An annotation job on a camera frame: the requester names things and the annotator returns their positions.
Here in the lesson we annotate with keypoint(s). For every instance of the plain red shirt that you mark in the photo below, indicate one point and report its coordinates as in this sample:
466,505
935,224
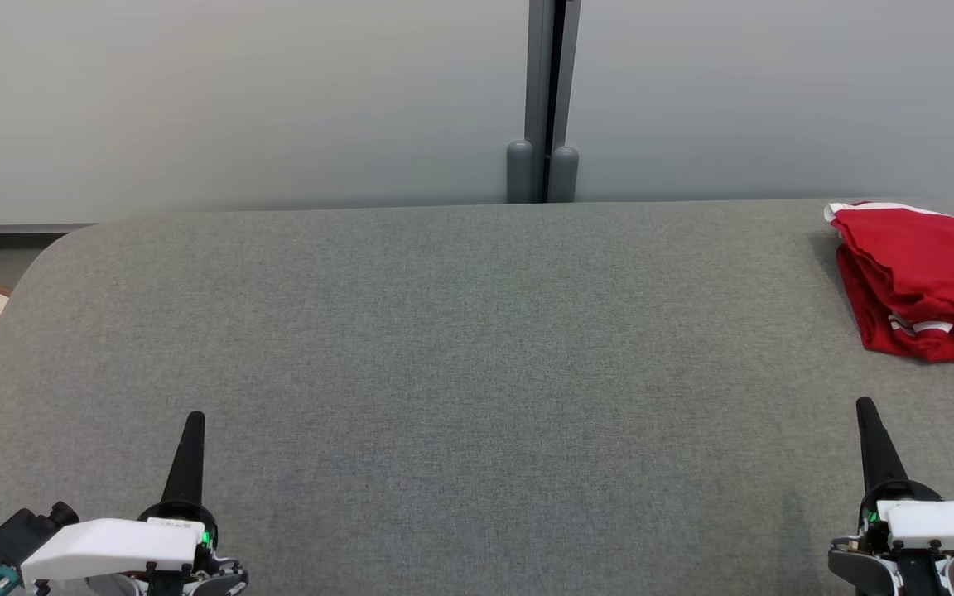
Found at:
924,248

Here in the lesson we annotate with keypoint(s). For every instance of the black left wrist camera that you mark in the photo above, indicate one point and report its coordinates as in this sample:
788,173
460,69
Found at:
21,534

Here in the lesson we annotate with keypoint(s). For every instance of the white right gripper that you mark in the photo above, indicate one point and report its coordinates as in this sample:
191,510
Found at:
941,526

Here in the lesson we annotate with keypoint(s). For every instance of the grey metal floor frame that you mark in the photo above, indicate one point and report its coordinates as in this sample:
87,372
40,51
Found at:
21,229

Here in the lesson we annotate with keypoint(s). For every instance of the red jersey with white sleeves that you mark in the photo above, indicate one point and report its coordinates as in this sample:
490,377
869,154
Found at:
879,331

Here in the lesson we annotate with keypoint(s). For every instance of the grey partition post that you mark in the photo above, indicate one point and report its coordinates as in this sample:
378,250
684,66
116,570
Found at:
539,74

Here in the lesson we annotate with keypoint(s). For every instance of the grey fabric sofa cushion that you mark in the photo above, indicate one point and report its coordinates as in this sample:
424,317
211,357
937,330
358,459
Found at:
444,356

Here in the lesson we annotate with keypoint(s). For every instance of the grey cylindrical post foot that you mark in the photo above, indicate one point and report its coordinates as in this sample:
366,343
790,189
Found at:
564,175
520,174

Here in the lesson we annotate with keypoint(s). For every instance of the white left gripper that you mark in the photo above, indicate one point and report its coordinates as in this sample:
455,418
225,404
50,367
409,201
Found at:
104,546

